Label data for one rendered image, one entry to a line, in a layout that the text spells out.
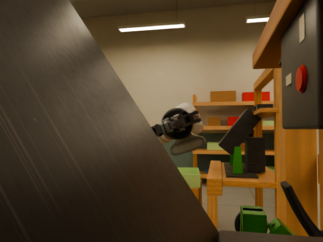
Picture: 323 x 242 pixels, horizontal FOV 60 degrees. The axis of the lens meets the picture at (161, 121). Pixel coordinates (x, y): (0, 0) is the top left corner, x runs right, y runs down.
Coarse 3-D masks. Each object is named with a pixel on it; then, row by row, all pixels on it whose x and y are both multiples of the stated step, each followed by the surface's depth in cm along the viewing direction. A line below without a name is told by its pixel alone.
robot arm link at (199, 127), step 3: (195, 123) 73; (198, 123) 78; (201, 123) 82; (195, 126) 75; (198, 126) 78; (201, 126) 81; (195, 129) 78; (198, 129) 80; (201, 129) 82; (192, 132) 79; (195, 132) 81; (198, 132) 82
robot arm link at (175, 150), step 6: (186, 138) 68; (192, 138) 68; (198, 138) 68; (204, 138) 68; (174, 144) 69; (180, 144) 69; (186, 144) 69; (192, 144) 68; (198, 144) 68; (204, 144) 68; (174, 150) 69; (180, 150) 69; (186, 150) 69; (192, 150) 68
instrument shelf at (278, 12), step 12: (288, 0) 34; (300, 0) 33; (276, 12) 41; (288, 12) 36; (276, 24) 41; (288, 24) 40; (264, 36) 51; (276, 36) 45; (264, 48) 52; (276, 48) 52; (252, 60) 70; (264, 60) 61; (276, 60) 61
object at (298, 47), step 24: (312, 0) 30; (312, 24) 30; (288, 48) 40; (312, 48) 30; (288, 72) 40; (312, 72) 30; (288, 96) 40; (312, 96) 30; (288, 120) 40; (312, 120) 30
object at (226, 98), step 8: (216, 96) 683; (224, 96) 678; (232, 96) 673; (248, 96) 666; (264, 96) 658; (192, 104) 681; (200, 104) 677; (208, 104) 674; (216, 104) 670; (224, 104) 666; (232, 104) 663; (240, 104) 659; (248, 104) 655; (208, 120) 683; (216, 120) 681; (232, 120) 672; (208, 128) 672; (216, 128) 668; (224, 128) 664; (264, 128) 647; (272, 128) 643; (208, 144) 680; (216, 144) 676; (192, 152) 678; (200, 152) 674; (208, 152) 670; (216, 152) 667; (224, 152) 663; (272, 152) 642; (208, 168) 720; (272, 168) 688; (200, 176) 672
